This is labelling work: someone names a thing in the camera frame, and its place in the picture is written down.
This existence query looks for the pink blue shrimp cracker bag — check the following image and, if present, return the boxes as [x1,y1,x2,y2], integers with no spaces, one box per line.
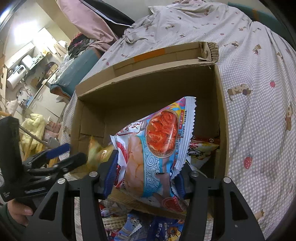
[111,96,196,213]

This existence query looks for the white orange chip bag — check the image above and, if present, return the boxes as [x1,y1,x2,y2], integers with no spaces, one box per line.
[186,136,220,169]

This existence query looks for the left hand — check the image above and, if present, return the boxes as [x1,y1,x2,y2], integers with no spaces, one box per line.
[7,199,33,226]

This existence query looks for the gold snack bag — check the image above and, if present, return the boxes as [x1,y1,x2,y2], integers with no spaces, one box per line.
[86,137,114,172]

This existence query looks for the yellow cloth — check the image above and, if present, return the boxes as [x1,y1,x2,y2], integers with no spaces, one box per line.
[21,113,46,152]

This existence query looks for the beige wafer packet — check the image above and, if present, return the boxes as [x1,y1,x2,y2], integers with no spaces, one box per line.
[102,216,127,231]

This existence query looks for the blue white snack bag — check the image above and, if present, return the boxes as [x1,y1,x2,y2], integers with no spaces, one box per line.
[114,212,151,241]

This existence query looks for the dark blue snack bag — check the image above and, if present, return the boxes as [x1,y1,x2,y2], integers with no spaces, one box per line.
[147,216,185,241]

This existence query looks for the brown cardboard box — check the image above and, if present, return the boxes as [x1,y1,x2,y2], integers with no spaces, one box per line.
[70,42,229,177]

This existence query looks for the white water heater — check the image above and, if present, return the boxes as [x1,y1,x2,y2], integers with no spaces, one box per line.
[6,65,27,90]

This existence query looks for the teal pillow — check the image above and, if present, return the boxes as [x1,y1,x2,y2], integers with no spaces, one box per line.
[49,48,104,99]

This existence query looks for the pink blanket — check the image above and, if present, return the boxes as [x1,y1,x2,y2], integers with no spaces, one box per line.
[56,0,135,52]

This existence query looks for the patterned white bedsheet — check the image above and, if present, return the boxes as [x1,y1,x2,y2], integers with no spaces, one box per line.
[59,0,296,239]

